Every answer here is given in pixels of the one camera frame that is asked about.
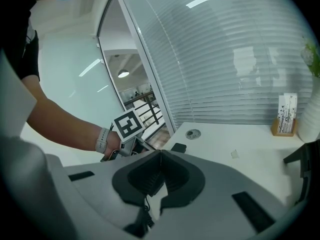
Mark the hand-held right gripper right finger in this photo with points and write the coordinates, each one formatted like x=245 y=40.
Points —
x=215 y=209

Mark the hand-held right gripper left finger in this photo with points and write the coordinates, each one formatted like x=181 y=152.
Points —
x=95 y=194

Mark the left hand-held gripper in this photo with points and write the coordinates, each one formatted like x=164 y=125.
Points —
x=127 y=126

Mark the small black object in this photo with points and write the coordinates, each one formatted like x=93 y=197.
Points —
x=179 y=147

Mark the black box device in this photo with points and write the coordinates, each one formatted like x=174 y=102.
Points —
x=310 y=159

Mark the person's left forearm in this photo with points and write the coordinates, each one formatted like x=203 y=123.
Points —
x=62 y=119

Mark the white desk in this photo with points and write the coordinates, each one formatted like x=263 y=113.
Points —
x=225 y=139

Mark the person's left hand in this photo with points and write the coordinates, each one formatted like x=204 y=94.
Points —
x=113 y=141

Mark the black railing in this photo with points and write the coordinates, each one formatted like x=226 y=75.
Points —
x=147 y=114

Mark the grey wristwatch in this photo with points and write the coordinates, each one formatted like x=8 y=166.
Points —
x=102 y=140

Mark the clear tape piece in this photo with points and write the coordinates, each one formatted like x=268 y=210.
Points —
x=235 y=154

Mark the round ceiling lamp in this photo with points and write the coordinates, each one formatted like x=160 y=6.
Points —
x=123 y=73

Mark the frosted glass door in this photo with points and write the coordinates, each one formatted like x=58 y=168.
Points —
x=75 y=84

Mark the white window blinds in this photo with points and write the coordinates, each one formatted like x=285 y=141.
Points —
x=212 y=59

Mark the wooden card holder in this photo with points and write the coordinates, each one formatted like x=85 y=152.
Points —
x=285 y=124

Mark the white vase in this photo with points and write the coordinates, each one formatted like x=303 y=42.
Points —
x=311 y=119

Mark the person's black clothing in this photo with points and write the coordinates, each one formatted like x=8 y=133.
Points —
x=15 y=34

